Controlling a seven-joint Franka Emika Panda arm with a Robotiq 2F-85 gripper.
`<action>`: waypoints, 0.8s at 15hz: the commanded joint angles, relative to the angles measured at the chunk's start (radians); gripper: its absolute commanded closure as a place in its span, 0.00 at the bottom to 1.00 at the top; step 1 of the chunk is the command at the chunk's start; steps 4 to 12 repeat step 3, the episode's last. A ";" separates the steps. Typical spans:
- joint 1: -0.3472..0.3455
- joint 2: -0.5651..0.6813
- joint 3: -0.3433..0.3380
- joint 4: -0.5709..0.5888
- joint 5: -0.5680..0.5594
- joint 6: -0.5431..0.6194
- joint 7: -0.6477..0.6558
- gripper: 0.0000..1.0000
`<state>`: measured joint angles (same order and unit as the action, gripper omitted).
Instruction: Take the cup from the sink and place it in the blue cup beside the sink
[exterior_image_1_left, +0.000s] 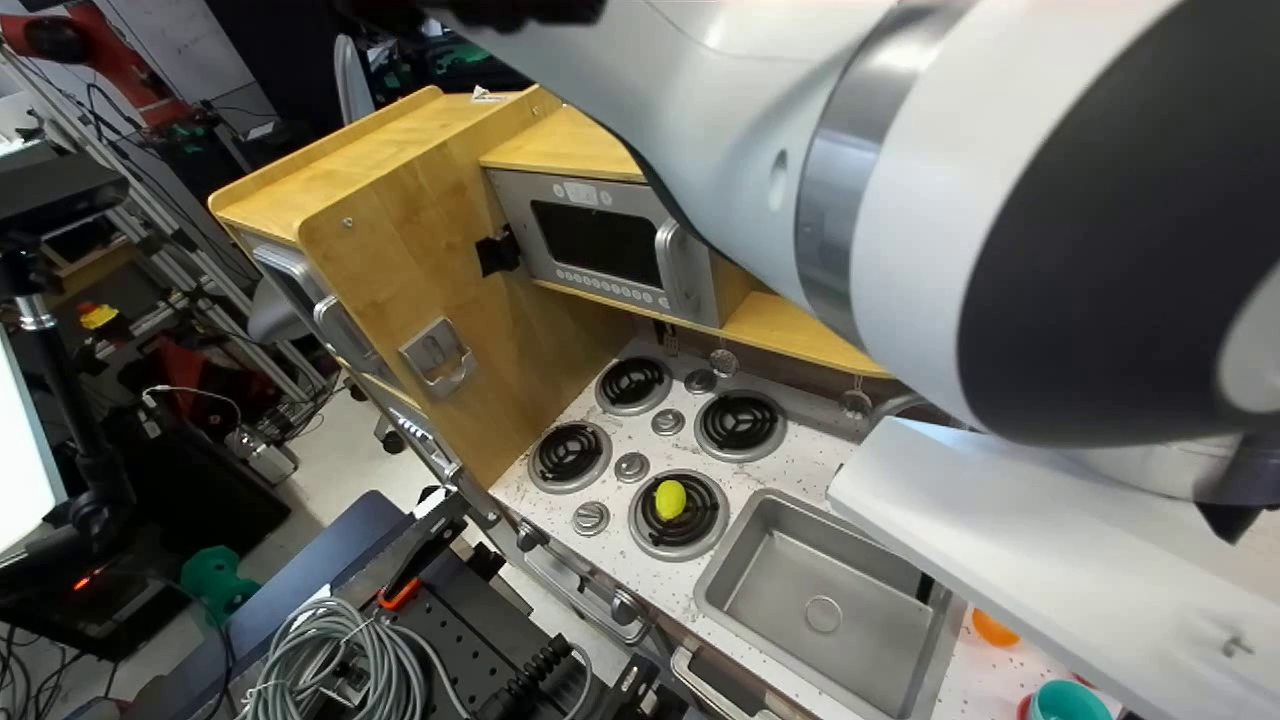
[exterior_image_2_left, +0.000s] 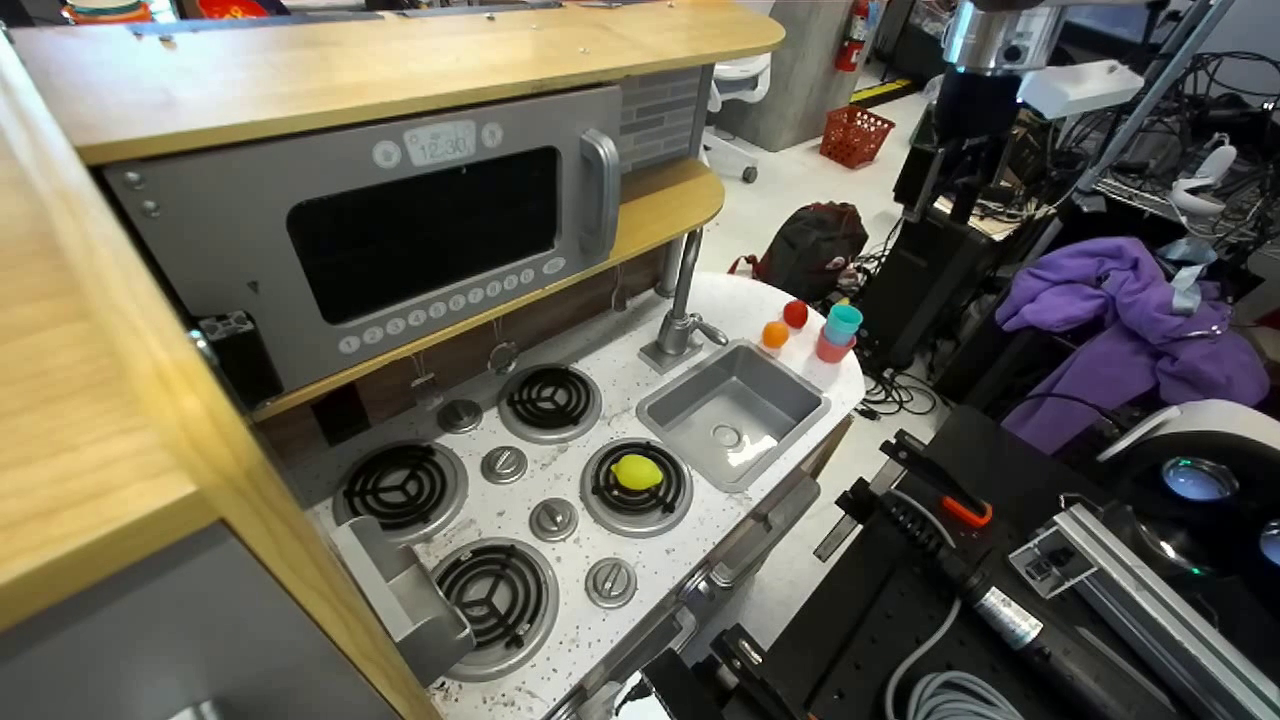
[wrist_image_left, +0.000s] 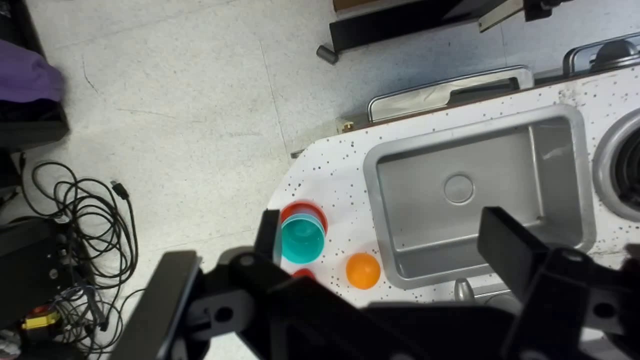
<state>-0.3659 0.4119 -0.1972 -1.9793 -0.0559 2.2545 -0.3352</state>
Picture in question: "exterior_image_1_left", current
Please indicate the bright computer monitor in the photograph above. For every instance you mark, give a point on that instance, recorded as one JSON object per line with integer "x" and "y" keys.
{"x": 25, "y": 455}

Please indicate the green round roll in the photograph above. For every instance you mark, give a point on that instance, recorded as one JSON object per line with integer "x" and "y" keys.
{"x": 212, "y": 581}

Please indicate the grey side panel holder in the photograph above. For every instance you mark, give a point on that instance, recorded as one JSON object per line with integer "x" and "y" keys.
{"x": 433, "y": 358}

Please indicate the grey toy microwave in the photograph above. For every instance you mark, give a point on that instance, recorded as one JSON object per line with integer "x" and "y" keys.
{"x": 592, "y": 241}

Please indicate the black coil stove burner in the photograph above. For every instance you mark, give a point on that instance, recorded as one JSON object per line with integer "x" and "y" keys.
{"x": 742, "y": 423}
{"x": 569, "y": 457}
{"x": 632, "y": 385}
{"x": 707, "y": 534}

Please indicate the wooden toy kitchen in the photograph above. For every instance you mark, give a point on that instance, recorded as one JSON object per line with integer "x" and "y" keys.
{"x": 401, "y": 265}

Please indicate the yellow toy lemon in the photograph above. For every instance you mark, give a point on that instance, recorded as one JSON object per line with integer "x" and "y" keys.
{"x": 670, "y": 503}

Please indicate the red machine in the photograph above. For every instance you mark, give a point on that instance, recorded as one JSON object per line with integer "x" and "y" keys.
{"x": 83, "y": 40}

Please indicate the metal rack frame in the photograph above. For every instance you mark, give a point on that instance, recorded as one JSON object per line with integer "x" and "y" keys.
{"x": 160, "y": 214}

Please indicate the silver oven door bar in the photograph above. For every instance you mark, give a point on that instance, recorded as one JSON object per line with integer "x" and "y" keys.
{"x": 562, "y": 560}

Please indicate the black side latch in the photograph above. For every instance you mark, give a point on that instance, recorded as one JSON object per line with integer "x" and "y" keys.
{"x": 497, "y": 254}

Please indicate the dark blue flat panel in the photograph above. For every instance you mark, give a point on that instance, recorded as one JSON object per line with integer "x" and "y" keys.
{"x": 322, "y": 547}

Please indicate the black perforated breadboard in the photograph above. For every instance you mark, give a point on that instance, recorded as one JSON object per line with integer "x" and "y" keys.
{"x": 492, "y": 641}

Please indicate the grey toy sink basin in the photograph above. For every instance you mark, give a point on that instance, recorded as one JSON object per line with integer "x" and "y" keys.
{"x": 812, "y": 603}

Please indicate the grey round stove knob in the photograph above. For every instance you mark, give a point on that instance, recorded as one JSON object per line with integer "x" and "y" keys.
{"x": 701, "y": 381}
{"x": 632, "y": 467}
{"x": 591, "y": 517}
{"x": 670, "y": 423}

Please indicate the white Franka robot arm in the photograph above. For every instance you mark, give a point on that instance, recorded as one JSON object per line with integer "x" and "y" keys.
{"x": 933, "y": 161}

